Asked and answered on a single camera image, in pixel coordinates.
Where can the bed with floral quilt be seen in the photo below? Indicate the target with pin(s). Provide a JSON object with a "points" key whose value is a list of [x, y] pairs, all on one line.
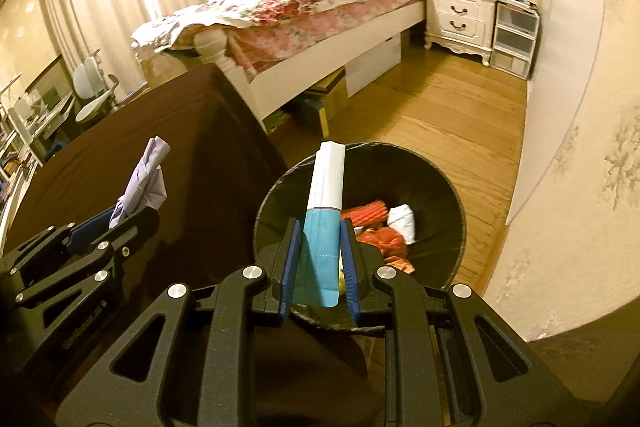
{"points": [[320, 57]]}

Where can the study desk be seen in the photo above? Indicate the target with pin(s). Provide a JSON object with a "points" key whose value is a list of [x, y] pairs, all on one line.
{"points": [[50, 112]]}

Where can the plastic drawer unit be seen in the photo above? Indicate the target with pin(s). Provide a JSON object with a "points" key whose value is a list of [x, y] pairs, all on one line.
{"points": [[515, 37]]}

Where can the purple paper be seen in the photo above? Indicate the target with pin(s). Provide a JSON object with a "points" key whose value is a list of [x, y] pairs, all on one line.
{"points": [[147, 177]]}

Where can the cardboard box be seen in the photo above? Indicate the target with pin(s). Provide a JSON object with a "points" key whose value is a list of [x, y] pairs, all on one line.
{"points": [[330, 99]]}

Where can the yellow foam fruit net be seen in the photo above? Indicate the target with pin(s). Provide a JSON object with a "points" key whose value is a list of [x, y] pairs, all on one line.
{"points": [[341, 279]]}

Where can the white blue tube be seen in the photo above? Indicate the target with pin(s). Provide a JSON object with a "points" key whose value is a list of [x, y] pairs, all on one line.
{"points": [[325, 207]]}

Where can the white nightstand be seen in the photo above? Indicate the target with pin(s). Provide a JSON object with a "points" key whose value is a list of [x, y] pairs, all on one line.
{"points": [[457, 22]]}

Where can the round bin with black bag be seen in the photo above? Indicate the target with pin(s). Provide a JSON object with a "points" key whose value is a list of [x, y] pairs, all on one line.
{"points": [[430, 187]]}

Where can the white storage box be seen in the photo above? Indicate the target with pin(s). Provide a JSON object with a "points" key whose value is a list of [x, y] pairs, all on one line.
{"points": [[372, 67]]}

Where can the white tissue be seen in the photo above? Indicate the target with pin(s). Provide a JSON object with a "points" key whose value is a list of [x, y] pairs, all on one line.
{"points": [[402, 222]]}

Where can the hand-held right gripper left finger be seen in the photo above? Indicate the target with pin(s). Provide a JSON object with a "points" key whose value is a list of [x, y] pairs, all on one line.
{"points": [[290, 277]]}

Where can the red foam fruit net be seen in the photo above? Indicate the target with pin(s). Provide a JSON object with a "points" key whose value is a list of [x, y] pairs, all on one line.
{"points": [[367, 212]]}

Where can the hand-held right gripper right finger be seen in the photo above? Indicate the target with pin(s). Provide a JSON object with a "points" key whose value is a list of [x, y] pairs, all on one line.
{"points": [[350, 277]]}

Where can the orange plastic bag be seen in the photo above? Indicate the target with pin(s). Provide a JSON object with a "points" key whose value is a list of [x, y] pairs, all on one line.
{"points": [[385, 242]]}

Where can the pink floral bedsheet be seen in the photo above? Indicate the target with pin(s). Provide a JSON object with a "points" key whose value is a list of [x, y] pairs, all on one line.
{"points": [[325, 27]]}

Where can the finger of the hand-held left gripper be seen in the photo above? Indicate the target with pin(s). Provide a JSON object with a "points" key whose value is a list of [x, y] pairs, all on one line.
{"points": [[135, 227], [90, 232]]}

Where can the white desk chair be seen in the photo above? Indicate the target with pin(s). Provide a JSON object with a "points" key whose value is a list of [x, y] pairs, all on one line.
{"points": [[87, 77]]}

